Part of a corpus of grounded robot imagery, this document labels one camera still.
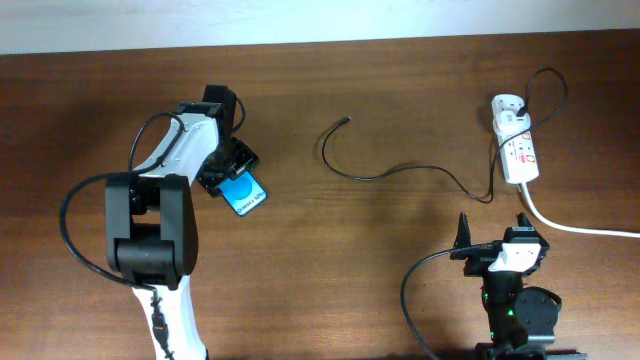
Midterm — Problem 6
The blue screen smartphone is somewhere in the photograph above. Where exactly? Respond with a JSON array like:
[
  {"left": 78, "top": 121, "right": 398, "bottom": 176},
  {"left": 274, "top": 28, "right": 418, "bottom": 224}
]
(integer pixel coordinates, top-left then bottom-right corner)
[{"left": 219, "top": 172, "right": 268, "bottom": 217}]

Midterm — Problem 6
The black charging cable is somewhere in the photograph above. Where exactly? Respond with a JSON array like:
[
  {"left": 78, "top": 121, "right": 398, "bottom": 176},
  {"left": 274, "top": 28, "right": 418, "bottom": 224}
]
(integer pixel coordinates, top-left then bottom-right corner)
[{"left": 321, "top": 67, "right": 569, "bottom": 205}]

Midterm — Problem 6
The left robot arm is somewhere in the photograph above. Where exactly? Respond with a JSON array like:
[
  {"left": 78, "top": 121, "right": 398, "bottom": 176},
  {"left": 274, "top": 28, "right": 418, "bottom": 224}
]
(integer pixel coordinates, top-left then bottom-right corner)
[{"left": 105, "top": 85, "right": 267, "bottom": 359}]

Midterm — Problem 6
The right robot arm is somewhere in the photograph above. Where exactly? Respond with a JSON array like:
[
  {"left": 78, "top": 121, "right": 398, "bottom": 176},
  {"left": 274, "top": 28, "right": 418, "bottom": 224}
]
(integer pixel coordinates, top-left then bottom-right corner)
[{"left": 450, "top": 213, "right": 588, "bottom": 360}]

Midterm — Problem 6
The white USB charger plug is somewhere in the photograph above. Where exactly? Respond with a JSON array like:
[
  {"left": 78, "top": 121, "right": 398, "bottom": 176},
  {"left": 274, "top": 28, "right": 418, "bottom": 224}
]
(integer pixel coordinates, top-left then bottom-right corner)
[{"left": 491, "top": 94, "right": 531, "bottom": 138}]

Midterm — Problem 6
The white power strip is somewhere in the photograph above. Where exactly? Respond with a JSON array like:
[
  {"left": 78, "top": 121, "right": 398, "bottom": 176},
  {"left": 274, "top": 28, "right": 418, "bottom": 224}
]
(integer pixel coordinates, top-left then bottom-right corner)
[{"left": 494, "top": 127, "right": 539, "bottom": 185}]

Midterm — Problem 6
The black right camera cable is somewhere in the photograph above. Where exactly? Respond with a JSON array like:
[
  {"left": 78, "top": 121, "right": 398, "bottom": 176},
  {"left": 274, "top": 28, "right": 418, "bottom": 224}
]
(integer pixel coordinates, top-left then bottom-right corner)
[{"left": 400, "top": 244, "right": 494, "bottom": 360}]

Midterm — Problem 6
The black camera cable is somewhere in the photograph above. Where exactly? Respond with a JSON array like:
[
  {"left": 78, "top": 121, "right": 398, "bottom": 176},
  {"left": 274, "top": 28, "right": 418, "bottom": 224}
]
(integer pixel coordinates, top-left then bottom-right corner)
[
  {"left": 400, "top": 244, "right": 494, "bottom": 360},
  {"left": 59, "top": 95, "right": 247, "bottom": 360}
]

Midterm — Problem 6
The black left camera cable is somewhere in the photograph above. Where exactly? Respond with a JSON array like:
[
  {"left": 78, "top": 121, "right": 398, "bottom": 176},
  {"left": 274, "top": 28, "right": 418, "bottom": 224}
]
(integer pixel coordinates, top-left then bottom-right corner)
[{"left": 59, "top": 95, "right": 247, "bottom": 360}]

